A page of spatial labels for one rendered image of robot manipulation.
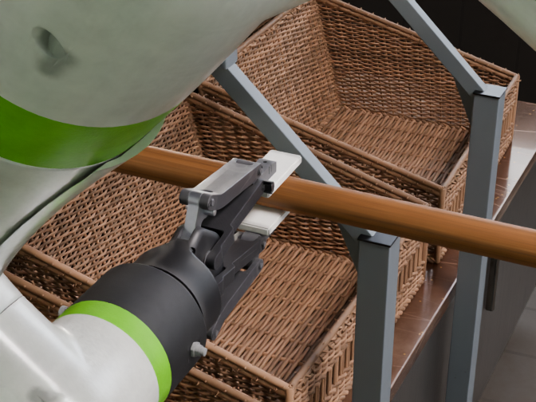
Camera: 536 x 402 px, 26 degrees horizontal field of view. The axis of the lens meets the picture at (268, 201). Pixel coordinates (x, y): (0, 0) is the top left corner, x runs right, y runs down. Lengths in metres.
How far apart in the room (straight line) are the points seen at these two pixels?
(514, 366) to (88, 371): 2.16
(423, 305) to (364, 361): 0.47
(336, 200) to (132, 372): 0.29
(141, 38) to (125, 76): 0.03
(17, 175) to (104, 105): 0.08
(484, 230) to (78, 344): 0.36
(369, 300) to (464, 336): 0.60
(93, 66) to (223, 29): 0.04
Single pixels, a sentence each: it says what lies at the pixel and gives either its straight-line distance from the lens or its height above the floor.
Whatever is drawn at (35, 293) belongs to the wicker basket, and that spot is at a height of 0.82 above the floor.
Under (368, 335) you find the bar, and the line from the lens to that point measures 1.47.
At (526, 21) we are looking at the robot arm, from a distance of 0.44.
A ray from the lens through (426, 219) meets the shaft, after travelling 0.95.
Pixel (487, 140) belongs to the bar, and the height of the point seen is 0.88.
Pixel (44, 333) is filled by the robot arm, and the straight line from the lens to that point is 0.72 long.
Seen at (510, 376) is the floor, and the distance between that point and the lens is 2.79.
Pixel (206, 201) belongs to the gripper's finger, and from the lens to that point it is 0.86.
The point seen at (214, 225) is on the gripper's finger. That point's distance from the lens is 0.91.
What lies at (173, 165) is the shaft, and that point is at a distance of 1.03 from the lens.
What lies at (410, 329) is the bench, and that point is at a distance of 1.90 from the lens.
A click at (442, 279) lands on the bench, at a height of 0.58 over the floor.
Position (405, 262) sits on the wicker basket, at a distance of 1.88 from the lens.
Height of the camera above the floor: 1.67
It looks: 29 degrees down
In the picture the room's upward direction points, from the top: straight up
